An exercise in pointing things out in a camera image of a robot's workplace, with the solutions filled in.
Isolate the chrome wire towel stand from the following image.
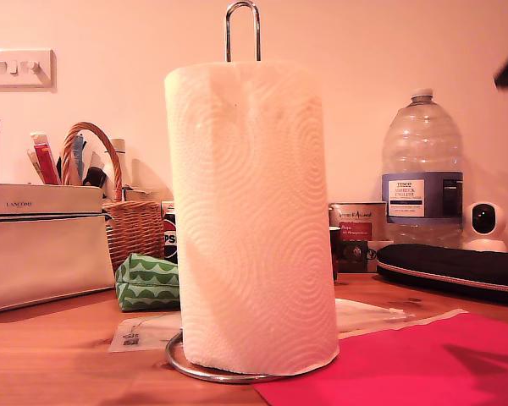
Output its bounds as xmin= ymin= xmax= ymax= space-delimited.
xmin=164 ymin=0 xmax=340 ymax=385

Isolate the white paper towel roll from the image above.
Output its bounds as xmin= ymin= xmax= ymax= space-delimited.
xmin=163 ymin=58 xmax=340 ymax=376

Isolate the large clear water bottle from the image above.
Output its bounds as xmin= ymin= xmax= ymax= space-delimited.
xmin=381 ymin=87 xmax=465 ymax=249

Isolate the black zip case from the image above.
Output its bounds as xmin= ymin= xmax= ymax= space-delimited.
xmin=376 ymin=243 xmax=508 ymax=308

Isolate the tin with red label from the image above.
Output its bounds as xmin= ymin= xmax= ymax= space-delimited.
xmin=329 ymin=200 xmax=388 ymax=249

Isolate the red floral mug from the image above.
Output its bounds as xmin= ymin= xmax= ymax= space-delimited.
xmin=329 ymin=226 xmax=340 ymax=283

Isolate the pink paper sheet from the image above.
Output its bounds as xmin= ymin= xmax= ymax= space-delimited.
xmin=252 ymin=310 xmax=508 ymax=406

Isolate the black cola can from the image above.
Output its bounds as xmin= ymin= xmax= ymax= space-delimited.
xmin=162 ymin=211 xmax=179 ymax=263

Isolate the white cardboard carton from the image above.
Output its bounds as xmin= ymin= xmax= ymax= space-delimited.
xmin=123 ymin=184 xmax=163 ymax=203

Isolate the white bottle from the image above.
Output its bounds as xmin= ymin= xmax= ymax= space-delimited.
xmin=102 ymin=138 xmax=131 ymax=200

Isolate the green wave pattern pouch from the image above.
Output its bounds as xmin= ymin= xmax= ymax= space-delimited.
xmin=114 ymin=252 xmax=181 ymax=313

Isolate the clear printed plastic bag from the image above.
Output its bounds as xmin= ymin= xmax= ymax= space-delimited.
xmin=108 ymin=298 xmax=416 ymax=354

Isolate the red flat package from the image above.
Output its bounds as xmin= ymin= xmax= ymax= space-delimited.
xmin=32 ymin=142 xmax=62 ymax=185

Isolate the cream zip pouch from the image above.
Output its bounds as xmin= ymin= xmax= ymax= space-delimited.
xmin=0 ymin=182 xmax=116 ymax=315

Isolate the small white round camera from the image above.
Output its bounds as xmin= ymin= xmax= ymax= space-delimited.
xmin=462 ymin=200 xmax=508 ymax=253

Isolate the wicker basket with handle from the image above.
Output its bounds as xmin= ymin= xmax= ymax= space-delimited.
xmin=60 ymin=121 xmax=166 ymax=272

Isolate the white wall light switch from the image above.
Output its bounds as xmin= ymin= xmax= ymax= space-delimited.
xmin=0 ymin=49 xmax=56 ymax=89

